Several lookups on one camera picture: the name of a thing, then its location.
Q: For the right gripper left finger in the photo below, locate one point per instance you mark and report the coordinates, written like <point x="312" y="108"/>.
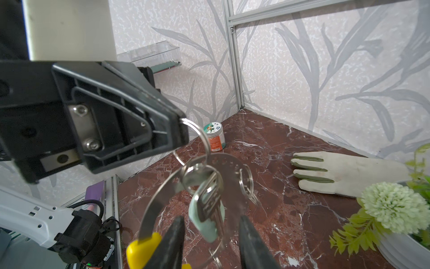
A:
<point x="169" y="253"/>

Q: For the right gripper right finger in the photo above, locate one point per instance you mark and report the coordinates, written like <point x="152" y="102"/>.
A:
<point x="254" y="254"/>

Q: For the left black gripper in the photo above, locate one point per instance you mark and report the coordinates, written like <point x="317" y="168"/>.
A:
<point x="102" y="115"/>

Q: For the silver key with white tag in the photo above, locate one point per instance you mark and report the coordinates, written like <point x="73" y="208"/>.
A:
<point x="206" y="210"/>

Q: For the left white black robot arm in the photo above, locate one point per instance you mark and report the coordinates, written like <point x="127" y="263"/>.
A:
<point x="76" y="235"/>

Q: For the beige gardening glove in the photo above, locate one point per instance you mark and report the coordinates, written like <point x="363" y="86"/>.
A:
<point x="344" y="175"/>

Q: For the white pot with flowers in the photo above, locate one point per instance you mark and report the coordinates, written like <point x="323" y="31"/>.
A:
<point x="394" y="219"/>

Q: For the clear plastic wall shelf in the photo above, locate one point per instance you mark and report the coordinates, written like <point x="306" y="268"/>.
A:
<point x="159" y="57"/>

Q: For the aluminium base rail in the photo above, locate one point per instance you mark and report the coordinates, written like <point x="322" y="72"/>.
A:
<point x="113" y="226"/>

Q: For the purple trowel pink handle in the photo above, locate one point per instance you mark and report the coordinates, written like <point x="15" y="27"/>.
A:
<point x="96" y="191"/>

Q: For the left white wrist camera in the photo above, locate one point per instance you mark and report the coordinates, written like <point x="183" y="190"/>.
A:
<point x="69" y="31"/>

